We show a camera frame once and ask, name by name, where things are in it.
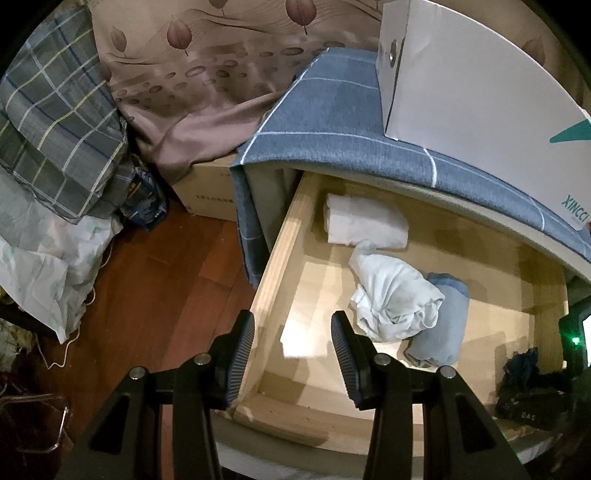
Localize dark blue underwear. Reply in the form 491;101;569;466
502;347;541;384

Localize white leaf printed cloth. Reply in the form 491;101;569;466
0;171;124;344

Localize light blue underwear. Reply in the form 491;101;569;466
403;272;471;369

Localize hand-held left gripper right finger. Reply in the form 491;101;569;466
331;310;532;480

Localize white underwear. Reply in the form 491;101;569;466
347;240;446;343
323;193;411;252

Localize grey plaid quilt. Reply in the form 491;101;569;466
0;4;134;224

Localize blue snack packet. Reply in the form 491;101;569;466
120;166;168;232

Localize brown cardboard box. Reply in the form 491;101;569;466
173;152;241;222

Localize leaf printed curtain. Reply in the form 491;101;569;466
85;0;573;185

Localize white nightstand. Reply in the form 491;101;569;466
242;164;591;287

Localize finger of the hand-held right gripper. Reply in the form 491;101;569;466
495;378;578;418

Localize white cable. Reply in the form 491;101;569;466
34;231;116;370

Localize blue checked cloth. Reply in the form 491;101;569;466
228;46;591;289

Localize wooden drawer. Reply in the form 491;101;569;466
233;168;571;455

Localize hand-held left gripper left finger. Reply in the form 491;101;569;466
58;309;257;480

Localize white cardboard box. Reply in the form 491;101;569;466
376;0;591;232

